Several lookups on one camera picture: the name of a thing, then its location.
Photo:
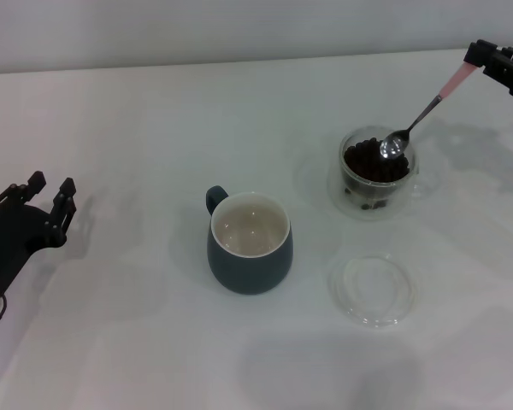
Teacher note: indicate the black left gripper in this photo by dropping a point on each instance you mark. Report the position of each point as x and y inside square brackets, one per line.
[13, 239]

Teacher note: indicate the dark teal ceramic mug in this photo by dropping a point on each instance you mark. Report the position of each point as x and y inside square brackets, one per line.
[250, 271]

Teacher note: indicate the coffee bean pile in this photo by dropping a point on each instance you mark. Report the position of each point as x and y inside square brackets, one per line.
[363, 164]

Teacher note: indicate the clear glass saucer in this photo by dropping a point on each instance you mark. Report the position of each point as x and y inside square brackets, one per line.
[372, 316]

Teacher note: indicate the clear double-wall glass cup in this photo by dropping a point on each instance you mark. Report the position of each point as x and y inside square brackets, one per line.
[374, 194]

